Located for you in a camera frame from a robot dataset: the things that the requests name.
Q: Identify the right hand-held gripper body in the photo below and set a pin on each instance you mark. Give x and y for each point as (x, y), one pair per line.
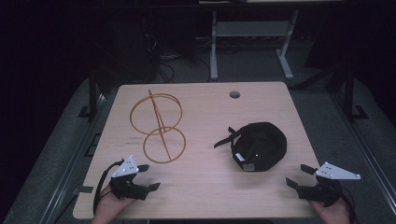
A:
(334, 173)

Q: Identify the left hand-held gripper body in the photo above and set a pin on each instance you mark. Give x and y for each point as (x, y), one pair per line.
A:
(126, 169)

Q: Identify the black baseball cap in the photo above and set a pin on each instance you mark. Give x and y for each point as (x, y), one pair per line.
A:
(264, 143)

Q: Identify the person's right hand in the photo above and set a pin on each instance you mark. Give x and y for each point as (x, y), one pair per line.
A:
(334, 214)

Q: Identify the person's left hand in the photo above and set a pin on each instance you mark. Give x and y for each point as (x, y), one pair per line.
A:
(109, 208)

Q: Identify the grey metal stand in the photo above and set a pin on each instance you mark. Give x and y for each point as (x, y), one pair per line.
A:
(249, 28)

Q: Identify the aluminium floor rail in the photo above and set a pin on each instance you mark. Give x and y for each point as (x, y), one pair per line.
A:
(67, 174)
(364, 146)

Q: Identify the black frame post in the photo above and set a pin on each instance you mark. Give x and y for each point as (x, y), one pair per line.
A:
(349, 93)
(92, 93)

